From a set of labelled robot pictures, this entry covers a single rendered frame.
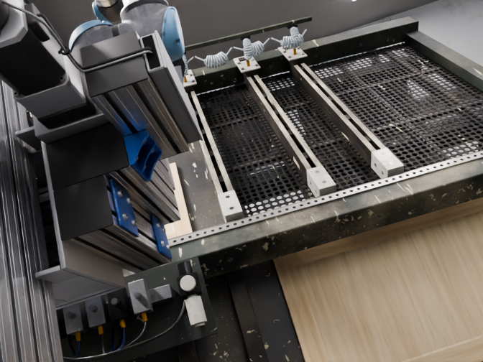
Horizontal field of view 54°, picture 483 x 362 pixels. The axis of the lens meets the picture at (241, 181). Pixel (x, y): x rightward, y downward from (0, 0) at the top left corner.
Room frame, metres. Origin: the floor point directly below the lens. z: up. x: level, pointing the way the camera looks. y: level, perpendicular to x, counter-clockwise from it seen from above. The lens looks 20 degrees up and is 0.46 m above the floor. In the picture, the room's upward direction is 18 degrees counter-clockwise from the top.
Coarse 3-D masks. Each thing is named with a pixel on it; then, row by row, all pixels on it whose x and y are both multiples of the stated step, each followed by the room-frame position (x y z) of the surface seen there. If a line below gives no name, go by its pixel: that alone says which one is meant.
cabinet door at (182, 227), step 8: (176, 168) 1.77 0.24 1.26; (176, 176) 1.74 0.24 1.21; (176, 184) 1.71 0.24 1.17; (176, 192) 1.68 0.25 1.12; (176, 200) 1.66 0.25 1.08; (184, 200) 1.65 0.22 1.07; (184, 208) 1.63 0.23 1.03; (184, 216) 1.60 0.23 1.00; (168, 224) 1.59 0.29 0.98; (176, 224) 1.58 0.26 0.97; (184, 224) 1.58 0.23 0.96; (168, 232) 1.57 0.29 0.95; (176, 232) 1.56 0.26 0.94; (184, 232) 1.56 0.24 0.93
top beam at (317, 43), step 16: (352, 32) 2.22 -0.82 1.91; (368, 32) 2.20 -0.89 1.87; (384, 32) 2.21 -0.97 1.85; (400, 32) 2.24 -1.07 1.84; (304, 48) 2.16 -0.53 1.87; (320, 48) 2.17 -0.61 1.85; (336, 48) 2.20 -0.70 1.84; (352, 48) 2.23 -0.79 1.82; (368, 48) 2.26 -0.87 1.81; (272, 64) 2.16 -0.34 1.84; (288, 64) 2.19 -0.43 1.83; (208, 80) 2.13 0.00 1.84; (224, 80) 2.15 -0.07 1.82; (240, 80) 2.18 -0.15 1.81
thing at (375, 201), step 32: (480, 160) 1.59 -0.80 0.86; (384, 192) 1.54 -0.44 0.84; (416, 192) 1.53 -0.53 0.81; (448, 192) 1.57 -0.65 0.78; (480, 192) 1.62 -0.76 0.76; (256, 224) 1.50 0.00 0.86; (288, 224) 1.49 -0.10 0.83; (320, 224) 1.50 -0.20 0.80; (352, 224) 1.55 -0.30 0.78; (384, 224) 1.60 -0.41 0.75; (192, 256) 1.45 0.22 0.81; (224, 256) 1.48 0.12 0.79; (256, 256) 1.53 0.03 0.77
